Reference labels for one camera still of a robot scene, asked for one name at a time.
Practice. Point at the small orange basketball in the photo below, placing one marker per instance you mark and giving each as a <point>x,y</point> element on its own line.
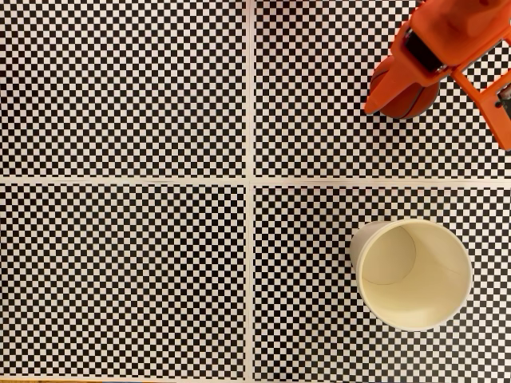
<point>411,104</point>

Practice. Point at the cream paper cup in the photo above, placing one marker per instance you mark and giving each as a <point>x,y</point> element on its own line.
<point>423,287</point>

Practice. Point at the black white checkerboard paper sheet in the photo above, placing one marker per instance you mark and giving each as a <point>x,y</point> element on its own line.
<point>120,80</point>
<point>319,99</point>
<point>120,279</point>
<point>303,279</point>

